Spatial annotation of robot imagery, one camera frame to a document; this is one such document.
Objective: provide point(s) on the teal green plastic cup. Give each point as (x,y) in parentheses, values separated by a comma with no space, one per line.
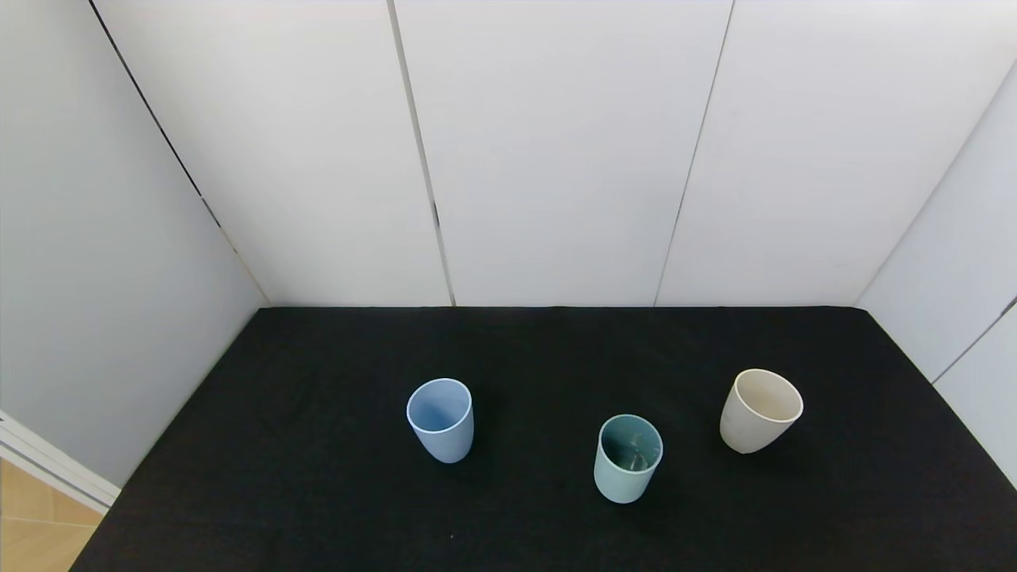
(620,485)

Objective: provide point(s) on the light blue plastic cup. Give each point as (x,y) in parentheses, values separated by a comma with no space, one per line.
(445,441)

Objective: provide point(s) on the black table cloth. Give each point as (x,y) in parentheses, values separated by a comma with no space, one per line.
(318,445)

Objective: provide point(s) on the beige plastic cup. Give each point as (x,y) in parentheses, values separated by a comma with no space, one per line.
(743,433)

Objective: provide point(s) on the white floor trim strip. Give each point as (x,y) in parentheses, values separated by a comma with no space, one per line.
(48,469)

